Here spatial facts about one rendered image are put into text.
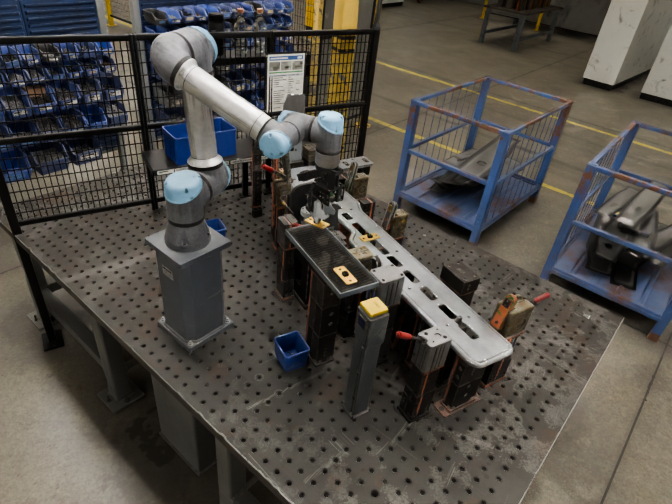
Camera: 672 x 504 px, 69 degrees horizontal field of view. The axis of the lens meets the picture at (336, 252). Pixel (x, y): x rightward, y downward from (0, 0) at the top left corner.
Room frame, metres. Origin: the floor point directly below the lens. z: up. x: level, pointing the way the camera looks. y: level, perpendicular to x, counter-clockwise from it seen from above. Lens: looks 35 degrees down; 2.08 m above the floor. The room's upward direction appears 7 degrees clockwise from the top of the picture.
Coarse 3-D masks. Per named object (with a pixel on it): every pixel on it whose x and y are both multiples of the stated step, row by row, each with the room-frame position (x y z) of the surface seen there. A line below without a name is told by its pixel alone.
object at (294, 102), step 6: (288, 96) 2.25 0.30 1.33; (294, 96) 2.27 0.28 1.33; (300, 96) 2.29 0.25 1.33; (288, 102) 2.25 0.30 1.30; (294, 102) 2.27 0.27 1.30; (300, 102) 2.29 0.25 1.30; (288, 108) 2.25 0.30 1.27; (294, 108) 2.27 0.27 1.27; (300, 108) 2.29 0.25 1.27; (300, 144) 2.29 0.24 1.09; (294, 150) 2.28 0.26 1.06; (300, 150) 2.30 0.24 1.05; (294, 156) 2.28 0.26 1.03; (300, 156) 2.30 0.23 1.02
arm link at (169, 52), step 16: (160, 48) 1.36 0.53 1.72; (176, 48) 1.36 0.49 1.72; (160, 64) 1.33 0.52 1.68; (176, 64) 1.32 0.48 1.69; (192, 64) 1.35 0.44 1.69; (176, 80) 1.31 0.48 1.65; (192, 80) 1.31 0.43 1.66; (208, 80) 1.32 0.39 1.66; (208, 96) 1.29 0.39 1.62; (224, 96) 1.29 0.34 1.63; (240, 96) 1.32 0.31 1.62; (224, 112) 1.28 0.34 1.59; (240, 112) 1.27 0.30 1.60; (256, 112) 1.28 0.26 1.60; (240, 128) 1.27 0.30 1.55; (256, 128) 1.25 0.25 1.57; (272, 128) 1.26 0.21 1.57; (288, 128) 1.29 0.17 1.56; (272, 144) 1.22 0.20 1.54; (288, 144) 1.24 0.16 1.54
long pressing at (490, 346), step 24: (312, 168) 2.22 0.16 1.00; (360, 216) 1.81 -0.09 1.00; (360, 240) 1.63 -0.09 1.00; (384, 240) 1.65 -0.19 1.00; (384, 264) 1.49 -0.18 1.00; (408, 264) 1.50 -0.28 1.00; (432, 288) 1.38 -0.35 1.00; (432, 312) 1.25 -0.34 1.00; (456, 312) 1.26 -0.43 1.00; (456, 336) 1.15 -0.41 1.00; (480, 336) 1.16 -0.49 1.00; (480, 360) 1.06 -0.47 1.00
